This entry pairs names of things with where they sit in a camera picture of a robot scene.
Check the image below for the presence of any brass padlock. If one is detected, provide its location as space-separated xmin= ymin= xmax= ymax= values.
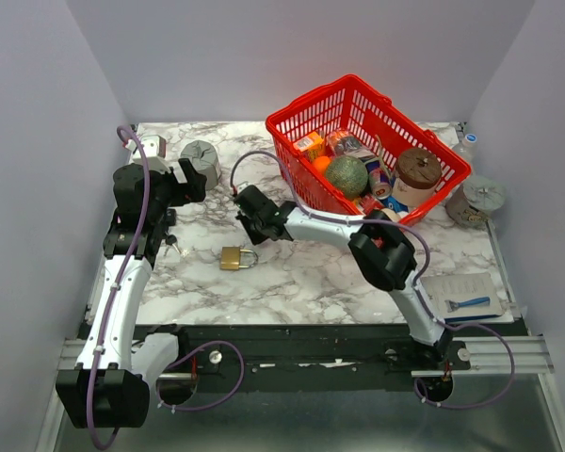
xmin=219 ymin=247 xmax=259 ymax=271

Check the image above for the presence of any black headed key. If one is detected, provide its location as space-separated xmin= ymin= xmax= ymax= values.
xmin=164 ymin=234 xmax=182 ymax=256

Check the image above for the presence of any black padlock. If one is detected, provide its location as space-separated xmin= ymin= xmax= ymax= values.
xmin=165 ymin=208 xmax=177 ymax=227

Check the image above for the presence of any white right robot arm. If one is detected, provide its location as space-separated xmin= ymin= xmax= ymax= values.
xmin=234 ymin=185 xmax=452 ymax=369

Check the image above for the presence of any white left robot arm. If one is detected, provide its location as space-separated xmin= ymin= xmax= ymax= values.
xmin=56 ymin=158 xmax=206 ymax=428

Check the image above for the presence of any grey wrapped toilet roll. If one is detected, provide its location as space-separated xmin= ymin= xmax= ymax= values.
xmin=180 ymin=140 xmax=221 ymax=191

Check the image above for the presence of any orange ball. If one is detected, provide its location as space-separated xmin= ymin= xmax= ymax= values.
xmin=312 ymin=155 xmax=331 ymax=175

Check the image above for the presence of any orange yellow snack box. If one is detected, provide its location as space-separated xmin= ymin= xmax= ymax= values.
xmin=293 ymin=132 xmax=326 ymax=161

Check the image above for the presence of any green netted melon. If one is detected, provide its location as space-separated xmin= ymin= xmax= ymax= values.
xmin=325 ymin=155 xmax=368 ymax=201

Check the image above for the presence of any clear plastic snack bag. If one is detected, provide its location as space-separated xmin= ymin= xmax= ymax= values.
xmin=326 ymin=128 xmax=363 ymax=156

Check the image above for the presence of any red plastic shopping basket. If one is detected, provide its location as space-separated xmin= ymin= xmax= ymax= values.
xmin=266 ymin=74 xmax=472 ymax=226

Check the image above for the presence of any red bull drink can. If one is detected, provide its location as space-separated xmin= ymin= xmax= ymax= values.
xmin=368 ymin=167 xmax=393 ymax=200

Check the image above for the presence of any brown wrapped toilet roll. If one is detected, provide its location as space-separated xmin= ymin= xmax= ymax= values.
xmin=390 ymin=147 xmax=442 ymax=212

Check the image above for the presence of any blue razor package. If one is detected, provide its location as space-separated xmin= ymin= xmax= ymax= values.
xmin=422 ymin=273 xmax=505 ymax=323

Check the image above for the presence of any grey roll on right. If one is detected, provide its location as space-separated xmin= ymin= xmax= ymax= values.
xmin=445 ymin=175 xmax=507 ymax=228

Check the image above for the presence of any clear water bottle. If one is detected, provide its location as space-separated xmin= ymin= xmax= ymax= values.
xmin=452 ymin=134 xmax=477 ymax=172

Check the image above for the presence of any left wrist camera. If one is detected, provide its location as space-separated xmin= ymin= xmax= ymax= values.
xmin=124 ymin=135 xmax=169 ymax=173

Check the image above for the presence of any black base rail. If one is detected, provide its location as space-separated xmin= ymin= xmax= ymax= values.
xmin=136 ymin=323 xmax=472 ymax=395

